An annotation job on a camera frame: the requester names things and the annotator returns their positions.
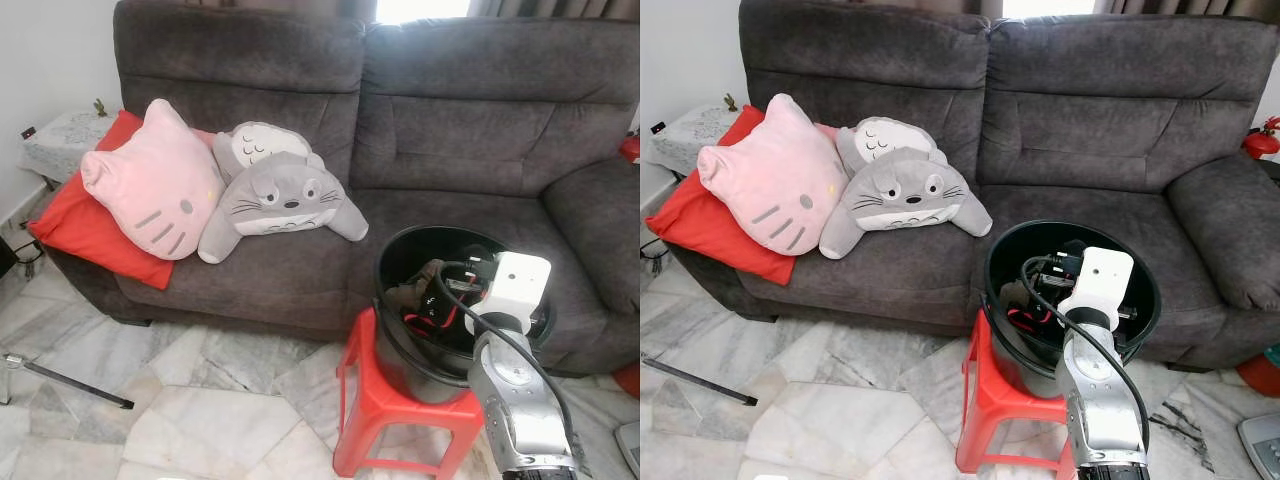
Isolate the white lace covered side table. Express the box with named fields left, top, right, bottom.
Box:
left=645, top=103, right=741, bottom=180
left=20, top=108, right=119, bottom=187

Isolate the bright window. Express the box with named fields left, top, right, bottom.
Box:
left=375, top=0, right=471, bottom=26
left=1003, top=0, right=1096, bottom=19

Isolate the dark grey fabric sofa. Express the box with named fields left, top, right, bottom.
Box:
left=665, top=0, right=1280, bottom=373
left=45, top=0, right=640, bottom=378

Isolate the grey device with buttons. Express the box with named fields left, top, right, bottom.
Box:
left=1238, top=413, right=1280, bottom=480
left=615, top=420, right=640, bottom=472

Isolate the grey sleeping Totoro plush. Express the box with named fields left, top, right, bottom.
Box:
left=835, top=117, right=939, bottom=182
left=212, top=122, right=313, bottom=187

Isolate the red cushion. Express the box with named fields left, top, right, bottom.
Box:
left=645, top=105, right=836, bottom=286
left=28, top=110, right=216, bottom=291

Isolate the grey open-eyed Totoro plush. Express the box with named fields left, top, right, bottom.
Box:
left=197, top=150, right=370, bottom=266
left=818, top=147, right=995, bottom=262

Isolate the brown curtain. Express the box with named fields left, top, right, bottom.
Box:
left=1095, top=0, right=1280, bottom=21
left=470, top=0, right=640, bottom=21

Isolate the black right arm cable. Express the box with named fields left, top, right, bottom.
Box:
left=428, top=260, right=583, bottom=456
left=1020, top=255, right=1151, bottom=448

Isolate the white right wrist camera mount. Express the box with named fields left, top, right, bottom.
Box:
left=463, top=251, right=553, bottom=337
left=1057, top=246, right=1136, bottom=332

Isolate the red plastic stool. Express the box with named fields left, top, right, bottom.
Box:
left=955, top=310, right=1077, bottom=477
left=333, top=308, right=489, bottom=479

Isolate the pink cat face pillow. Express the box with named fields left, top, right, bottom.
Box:
left=697, top=93, right=852, bottom=257
left=80, top=98, right=227, bottom=262

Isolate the khaki garment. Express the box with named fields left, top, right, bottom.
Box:
left=998, top=280, right=1041, bottom=312
left=385, top=262, right=446, bottom=314

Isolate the black plastic bucket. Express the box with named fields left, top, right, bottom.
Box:
left=373, top=225, right=557, bottom=407
left=980, top=220, right=1164, bottom=402

